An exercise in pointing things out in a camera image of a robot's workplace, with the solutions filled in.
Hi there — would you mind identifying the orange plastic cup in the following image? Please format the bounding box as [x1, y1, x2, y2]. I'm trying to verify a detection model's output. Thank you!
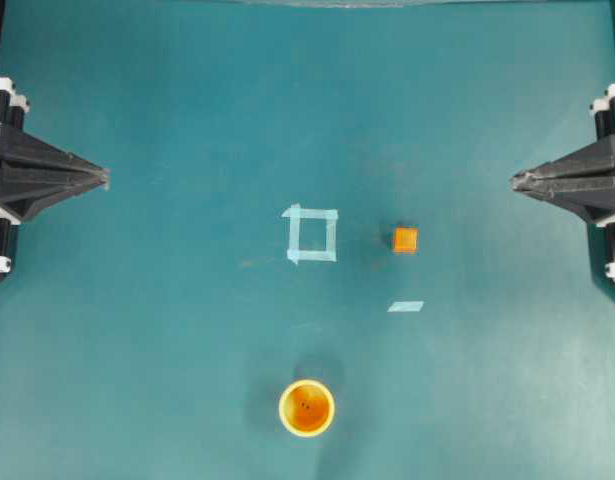
[278, 379, 336, 438]

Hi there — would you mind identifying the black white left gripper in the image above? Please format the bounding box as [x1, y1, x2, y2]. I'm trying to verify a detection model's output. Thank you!
[0, 77, 109, 284]

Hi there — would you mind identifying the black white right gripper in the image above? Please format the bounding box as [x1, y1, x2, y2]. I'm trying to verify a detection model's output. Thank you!
[509, 83, 615, 314]

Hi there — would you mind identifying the small orange block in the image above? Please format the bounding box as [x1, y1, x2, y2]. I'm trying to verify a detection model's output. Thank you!
[392, 226, 418, 254]

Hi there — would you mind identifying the blue tape square outline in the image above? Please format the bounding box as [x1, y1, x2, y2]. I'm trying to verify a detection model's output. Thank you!
[281, 203, 339, 265]

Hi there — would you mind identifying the small blue tape strip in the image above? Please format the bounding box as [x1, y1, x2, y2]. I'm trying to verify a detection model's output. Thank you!
[388, 301, 424, 313]

